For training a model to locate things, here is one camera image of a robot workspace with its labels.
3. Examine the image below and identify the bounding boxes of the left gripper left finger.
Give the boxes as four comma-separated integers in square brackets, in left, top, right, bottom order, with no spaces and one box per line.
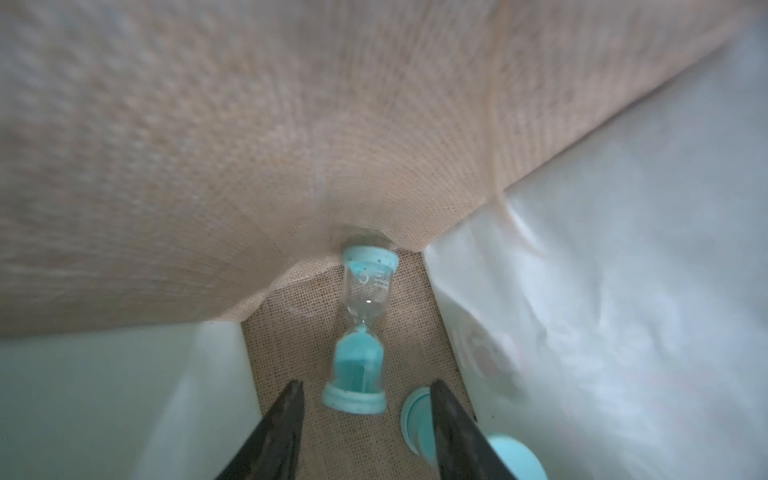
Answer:
[216,380,305,480]

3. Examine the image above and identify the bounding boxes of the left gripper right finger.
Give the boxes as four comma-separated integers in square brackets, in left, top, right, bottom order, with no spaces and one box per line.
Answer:
[430,379,517,480]

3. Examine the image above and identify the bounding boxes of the large teal hourglass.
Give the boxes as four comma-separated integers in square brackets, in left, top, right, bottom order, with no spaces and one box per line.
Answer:
[400,387,547,479]

